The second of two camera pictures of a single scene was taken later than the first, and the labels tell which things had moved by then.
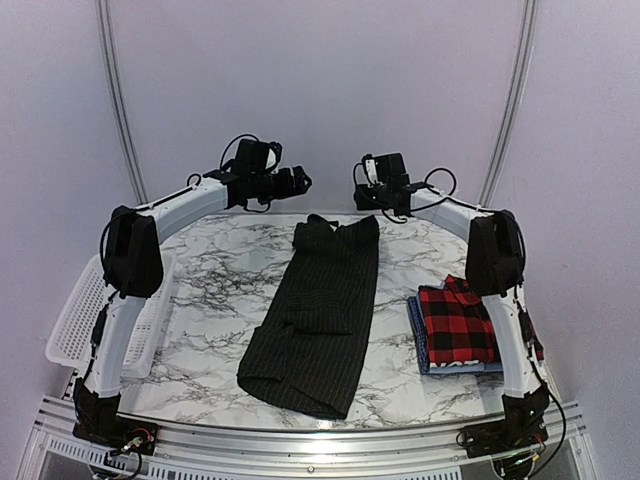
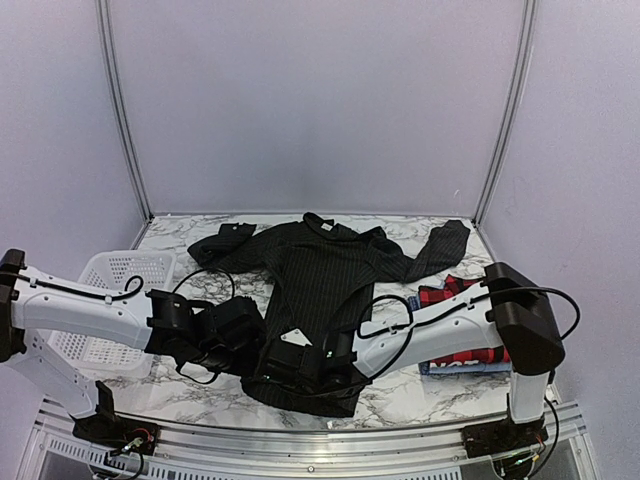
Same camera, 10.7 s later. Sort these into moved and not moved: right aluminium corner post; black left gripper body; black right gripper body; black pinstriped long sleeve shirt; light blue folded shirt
Moved: black left gripper body; black right gripper body; black pinstriped long sleeve shirt
Not moved: light blue folded shirt; right aluminium corner post
